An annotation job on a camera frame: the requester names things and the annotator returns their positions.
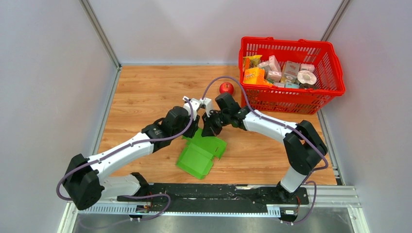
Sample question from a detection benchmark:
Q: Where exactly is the yellow snack bag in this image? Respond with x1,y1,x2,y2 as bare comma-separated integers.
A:
242,55,262,70

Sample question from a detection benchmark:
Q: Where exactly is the pink box in basket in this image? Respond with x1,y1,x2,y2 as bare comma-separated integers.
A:
265,70,282,83

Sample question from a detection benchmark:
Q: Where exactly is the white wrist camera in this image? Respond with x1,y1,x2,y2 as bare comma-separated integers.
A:
183,96,202,121
199,98,213,117

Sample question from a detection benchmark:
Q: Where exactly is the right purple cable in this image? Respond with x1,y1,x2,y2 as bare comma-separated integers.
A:
201,76,329,226

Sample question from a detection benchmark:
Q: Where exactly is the red apple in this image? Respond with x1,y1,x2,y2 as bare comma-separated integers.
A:
219,82,235,95

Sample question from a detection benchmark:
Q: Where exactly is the small pink white box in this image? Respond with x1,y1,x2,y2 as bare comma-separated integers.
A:
300,64,315,73

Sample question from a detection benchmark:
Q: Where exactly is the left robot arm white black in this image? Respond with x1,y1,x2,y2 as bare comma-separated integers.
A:
56,100,203,210

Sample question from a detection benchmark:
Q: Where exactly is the orange snack box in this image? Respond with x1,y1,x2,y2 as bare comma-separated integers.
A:
243,67,273,86

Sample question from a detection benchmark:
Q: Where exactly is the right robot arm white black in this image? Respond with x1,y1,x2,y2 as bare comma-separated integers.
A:
202,107,328,203

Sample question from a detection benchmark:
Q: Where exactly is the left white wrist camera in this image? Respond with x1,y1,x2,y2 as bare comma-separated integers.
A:
183,96,202,121

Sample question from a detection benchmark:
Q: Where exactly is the red plastic basket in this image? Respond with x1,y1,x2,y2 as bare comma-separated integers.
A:
238,36,345,115

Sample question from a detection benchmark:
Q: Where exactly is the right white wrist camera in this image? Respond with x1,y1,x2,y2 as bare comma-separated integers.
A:
199,98,213,117

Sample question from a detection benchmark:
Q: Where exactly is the purple cable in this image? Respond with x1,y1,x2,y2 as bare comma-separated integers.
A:
56,98,195,201
201,76,329,226

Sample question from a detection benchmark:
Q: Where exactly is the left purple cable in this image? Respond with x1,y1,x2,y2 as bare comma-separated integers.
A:
56,98,195,201

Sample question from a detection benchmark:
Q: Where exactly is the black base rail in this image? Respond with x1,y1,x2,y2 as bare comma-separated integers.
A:
117,183,309,214

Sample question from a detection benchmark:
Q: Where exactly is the white red box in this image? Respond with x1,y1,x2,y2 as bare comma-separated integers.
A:
282,61,300,82

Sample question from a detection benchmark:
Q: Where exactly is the pink white carton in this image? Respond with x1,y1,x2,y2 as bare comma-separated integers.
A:
268,55,282,72

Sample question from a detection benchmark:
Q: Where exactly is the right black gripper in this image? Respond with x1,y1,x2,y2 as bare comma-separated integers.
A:
202,109,230,137

